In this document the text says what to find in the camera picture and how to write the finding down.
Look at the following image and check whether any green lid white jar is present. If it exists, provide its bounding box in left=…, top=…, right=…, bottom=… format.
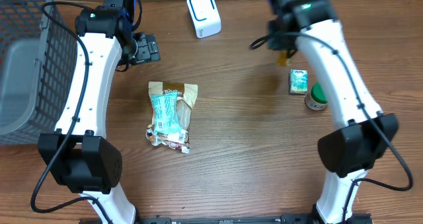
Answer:
left=305, top=83, right=328, bottom=110

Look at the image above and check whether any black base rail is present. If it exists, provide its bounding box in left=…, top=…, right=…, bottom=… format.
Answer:
left=135, top=214, right=319, bottom=224

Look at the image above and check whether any brown Pantree pouch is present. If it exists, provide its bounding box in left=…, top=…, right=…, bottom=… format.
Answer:
left=148, top=81, right=198, bottom=130

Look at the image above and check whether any grey plastic mesh basket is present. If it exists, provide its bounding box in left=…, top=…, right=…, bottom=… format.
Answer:
left=1, top=0, right=77, bottom=145

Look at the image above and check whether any brown white wrapper packet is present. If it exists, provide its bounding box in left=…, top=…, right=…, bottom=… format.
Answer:
left=145, top=128, right=190, bottom=154

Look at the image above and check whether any light green snack packet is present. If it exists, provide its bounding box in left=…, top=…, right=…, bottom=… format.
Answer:
left=151, top=93, right=182, bottom=135

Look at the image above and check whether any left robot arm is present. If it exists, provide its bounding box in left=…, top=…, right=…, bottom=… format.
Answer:
left=37, top=0, right=160, bottom=223

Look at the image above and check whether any clear bottle with silver cap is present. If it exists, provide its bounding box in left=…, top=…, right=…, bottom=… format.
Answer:
left=276, top=50, right=291, bottom=67

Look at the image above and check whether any small green tissue packet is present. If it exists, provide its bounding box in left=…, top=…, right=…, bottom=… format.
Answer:
left=289, top=69, right=308, bottom=94

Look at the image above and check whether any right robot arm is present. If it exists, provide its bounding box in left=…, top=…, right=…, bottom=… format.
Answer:
left=268, top=0, right=399, bottom=223

